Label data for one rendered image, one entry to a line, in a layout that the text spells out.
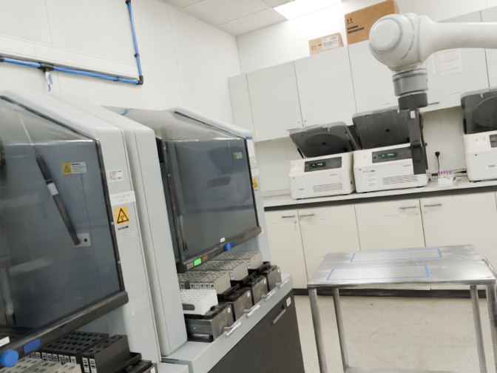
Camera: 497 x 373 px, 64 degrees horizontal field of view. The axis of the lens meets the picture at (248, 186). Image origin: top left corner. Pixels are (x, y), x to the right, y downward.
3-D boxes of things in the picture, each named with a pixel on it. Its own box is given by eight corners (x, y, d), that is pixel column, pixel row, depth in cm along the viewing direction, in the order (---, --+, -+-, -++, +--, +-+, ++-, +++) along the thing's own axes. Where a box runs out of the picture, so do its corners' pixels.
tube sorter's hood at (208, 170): (75, 274, 153) (46, 109, 149) (172, 238, 207) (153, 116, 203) (185, 273, 129) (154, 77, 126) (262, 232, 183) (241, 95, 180)
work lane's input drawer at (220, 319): (69, 330, 159) (64, 308, 159) (95, 316, 171) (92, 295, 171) (225, 343, 126) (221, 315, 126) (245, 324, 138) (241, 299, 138)
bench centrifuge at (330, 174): (290, 200, 365) (280, 131, 362) (313, 192, 419) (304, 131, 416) (350, 195, 338) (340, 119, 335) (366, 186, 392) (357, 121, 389)
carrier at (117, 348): (126, 355, 108) (122, 334, 107) (131, 356, 107) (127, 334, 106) (92, 379, 97) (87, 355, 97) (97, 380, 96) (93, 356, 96)
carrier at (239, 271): (244, 274, 170) (242, 260, 170) (248, 274, 169) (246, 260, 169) (231, 283, 160) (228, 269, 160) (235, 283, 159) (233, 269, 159)
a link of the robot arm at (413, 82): (427, 72, 111) (430, 93, 112) (393, 79, 115) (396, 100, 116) (426, 67, 103) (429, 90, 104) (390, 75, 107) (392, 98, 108)
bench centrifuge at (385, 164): (356, 195, 337) (345, 113, 333) (367, 186, 393) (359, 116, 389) (427, 187, 312) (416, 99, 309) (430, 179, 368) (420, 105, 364)
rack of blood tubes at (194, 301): (135, 314, 145) (132, 298, 144) (153, 304, 153) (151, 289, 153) (203, 318, 131) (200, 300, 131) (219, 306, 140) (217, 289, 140)
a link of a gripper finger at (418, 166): (423, 146, 104) (422, 146, 103) (426, 173, 104) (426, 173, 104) (410, 148, 105) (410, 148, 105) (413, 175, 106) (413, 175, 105)
